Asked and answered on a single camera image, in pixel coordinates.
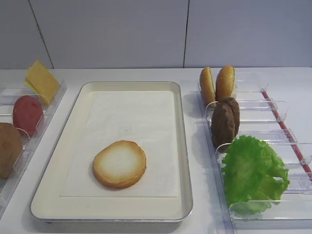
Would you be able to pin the toasted bread slice on tray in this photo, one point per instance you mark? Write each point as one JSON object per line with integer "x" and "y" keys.
{"x": 120, "y": 165}

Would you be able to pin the brown meat patty back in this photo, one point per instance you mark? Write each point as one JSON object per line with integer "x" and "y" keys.
{"x": 233, "y": 104}

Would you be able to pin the green lettuce leaf in rack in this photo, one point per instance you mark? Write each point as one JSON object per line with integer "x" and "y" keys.
{"x": 255, "y": 177}

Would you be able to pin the yellow cheese slice front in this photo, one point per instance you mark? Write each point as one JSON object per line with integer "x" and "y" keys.
{"x": 43, "y": 81}

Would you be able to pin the yellow cheese slice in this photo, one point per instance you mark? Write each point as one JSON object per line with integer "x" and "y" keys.
{"x": 43, "y": 81}
{"x": 29, "y": 85}

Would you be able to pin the red tomato slice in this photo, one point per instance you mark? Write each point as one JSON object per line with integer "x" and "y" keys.
{"x": 27, "y": 112}

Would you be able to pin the yellow cheese slice back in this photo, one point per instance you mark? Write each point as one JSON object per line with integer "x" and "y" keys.
{"x": 29, "y": 85}

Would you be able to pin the white paper tray liner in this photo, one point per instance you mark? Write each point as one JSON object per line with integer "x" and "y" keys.
{"x": 146, "y": 118}

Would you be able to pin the bun slice left on right rack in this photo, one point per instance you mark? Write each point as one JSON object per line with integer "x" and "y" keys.
{"x": 207, "y": 85}

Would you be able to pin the bun slice on rack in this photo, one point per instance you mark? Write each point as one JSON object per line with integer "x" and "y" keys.
{"x": 224, "y": 83}
{"x": 207, "y": 85}

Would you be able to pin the clear acrylic right rack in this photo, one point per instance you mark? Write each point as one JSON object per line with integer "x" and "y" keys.
{"x": 263, "y": 117}

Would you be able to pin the clear acrylic rack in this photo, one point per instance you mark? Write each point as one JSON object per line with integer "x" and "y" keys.
{"x": 8, "y": 97}
{"x": 263, "y": 117}

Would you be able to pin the cream metal tray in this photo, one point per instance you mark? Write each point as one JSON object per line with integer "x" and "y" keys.
{"x": 48, "y": 204}

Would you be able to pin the brown bun left rack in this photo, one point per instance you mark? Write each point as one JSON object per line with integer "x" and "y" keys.
{"x": 10, "y": 148}

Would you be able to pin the clear acrylic left rack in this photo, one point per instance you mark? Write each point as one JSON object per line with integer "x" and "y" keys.
{"x": 8, "y": 97}

